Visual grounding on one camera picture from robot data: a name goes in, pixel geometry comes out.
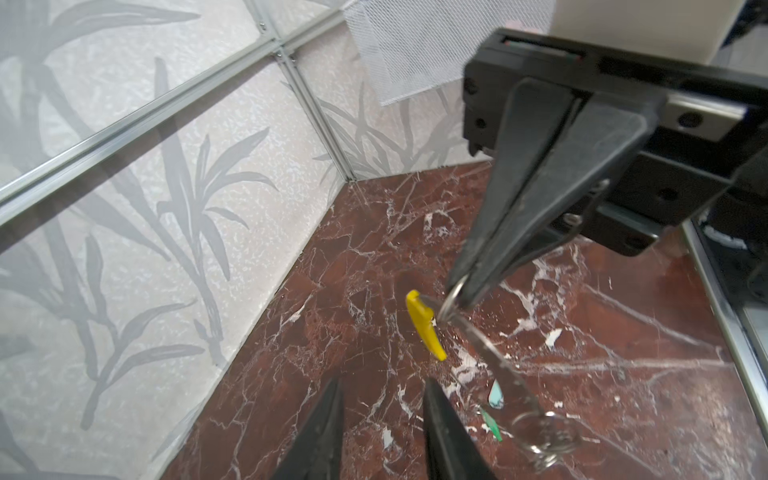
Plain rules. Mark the aluminium frame crossbar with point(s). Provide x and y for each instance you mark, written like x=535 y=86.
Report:
x=43 y=181

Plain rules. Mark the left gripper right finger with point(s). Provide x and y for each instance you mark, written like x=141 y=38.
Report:
x=450 y=451

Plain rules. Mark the metal arc keyring yellow handle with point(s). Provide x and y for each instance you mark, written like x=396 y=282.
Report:
x=517 y=400

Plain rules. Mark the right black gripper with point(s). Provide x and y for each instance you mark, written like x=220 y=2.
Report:
x=594 y=141

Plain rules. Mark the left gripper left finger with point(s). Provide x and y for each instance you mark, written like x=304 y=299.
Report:
x=318 y=448

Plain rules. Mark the silver key mint cap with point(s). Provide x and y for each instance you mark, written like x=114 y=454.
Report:
x=496 y=396

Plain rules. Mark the aluminium front rail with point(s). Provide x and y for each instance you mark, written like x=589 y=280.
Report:
x=742 y=344

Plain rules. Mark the white wire mesh basket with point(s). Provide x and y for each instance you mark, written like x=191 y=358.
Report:
x=409 y=47

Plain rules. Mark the green key tag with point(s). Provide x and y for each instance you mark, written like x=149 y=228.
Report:
x=491 y=425

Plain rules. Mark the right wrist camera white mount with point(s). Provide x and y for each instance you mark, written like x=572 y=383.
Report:
x=686 y=30

